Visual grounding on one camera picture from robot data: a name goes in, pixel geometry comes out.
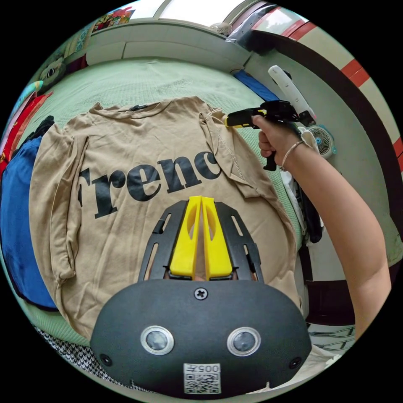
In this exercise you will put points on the person's right forearm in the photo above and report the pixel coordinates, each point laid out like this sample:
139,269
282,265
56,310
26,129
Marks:
346,226

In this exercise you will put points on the brown t-shirt with black print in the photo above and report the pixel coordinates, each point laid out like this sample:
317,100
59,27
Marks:
132,239

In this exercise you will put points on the green plush toy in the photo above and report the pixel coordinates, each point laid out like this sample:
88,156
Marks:
52,70

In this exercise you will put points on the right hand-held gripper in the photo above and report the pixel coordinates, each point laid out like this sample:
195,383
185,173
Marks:
278,110

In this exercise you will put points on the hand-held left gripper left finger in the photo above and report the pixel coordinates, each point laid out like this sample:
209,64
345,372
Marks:
184,248

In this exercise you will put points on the blue folded cloth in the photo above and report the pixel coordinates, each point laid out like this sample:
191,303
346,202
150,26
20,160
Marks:
255,84

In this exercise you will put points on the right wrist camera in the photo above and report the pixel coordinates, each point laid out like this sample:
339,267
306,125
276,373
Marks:
291,89

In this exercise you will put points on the black and white checked cloth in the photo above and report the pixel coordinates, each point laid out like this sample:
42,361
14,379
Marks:
72,352

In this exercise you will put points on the small white desk fan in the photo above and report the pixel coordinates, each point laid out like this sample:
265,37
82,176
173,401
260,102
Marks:
322,141

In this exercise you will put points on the person's right hand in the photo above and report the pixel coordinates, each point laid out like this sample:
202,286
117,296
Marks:
277,135

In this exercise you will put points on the window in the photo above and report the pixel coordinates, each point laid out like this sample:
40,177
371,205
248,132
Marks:
201,9

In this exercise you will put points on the pile of clothes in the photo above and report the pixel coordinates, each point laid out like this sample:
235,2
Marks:
22,220

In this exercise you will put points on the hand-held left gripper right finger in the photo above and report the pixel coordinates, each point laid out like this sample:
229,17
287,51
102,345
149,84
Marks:
217,252

